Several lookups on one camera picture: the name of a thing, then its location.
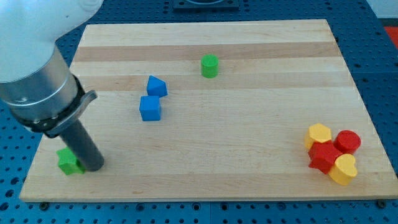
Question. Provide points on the green star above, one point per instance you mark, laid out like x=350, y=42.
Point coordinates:
x=68, y=162

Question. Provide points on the red cylinder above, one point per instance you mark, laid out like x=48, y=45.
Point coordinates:
x=347, y=142

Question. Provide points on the red star block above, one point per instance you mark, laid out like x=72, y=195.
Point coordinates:
x=323, y=156

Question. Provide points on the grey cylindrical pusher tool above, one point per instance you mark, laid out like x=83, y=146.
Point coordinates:
x=81, y=144

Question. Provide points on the yellow heart block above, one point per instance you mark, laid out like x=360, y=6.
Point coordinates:
x=344, y=169

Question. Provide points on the wooden board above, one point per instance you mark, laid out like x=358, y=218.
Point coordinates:
x=237, y=136

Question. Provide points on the blue cube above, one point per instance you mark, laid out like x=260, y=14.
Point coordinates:
x=149, y=108

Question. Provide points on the blue triangular prism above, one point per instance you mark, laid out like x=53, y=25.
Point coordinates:
x=156, y=87

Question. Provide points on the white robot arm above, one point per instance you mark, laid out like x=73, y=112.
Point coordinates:
x=36, y=83

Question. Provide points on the green cylinder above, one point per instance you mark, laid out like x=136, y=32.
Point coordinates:
x=209, y=66

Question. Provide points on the yellow hexagon block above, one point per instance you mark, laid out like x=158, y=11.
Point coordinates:
x=317, y=133

